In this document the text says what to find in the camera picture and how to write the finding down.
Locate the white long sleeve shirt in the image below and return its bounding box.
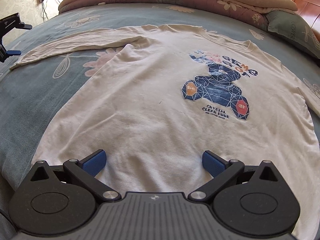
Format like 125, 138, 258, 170
11, 24, 319, 239

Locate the blue floral bed sheet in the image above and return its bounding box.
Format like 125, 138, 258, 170
0, 3, 320, 240

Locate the teal flower pillow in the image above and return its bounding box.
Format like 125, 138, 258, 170
266, 11, 319, 60

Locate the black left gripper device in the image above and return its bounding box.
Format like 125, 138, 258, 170
0, 12, 33, 63

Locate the wooden headboard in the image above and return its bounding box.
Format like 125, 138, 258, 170
293, 0, 319, 33

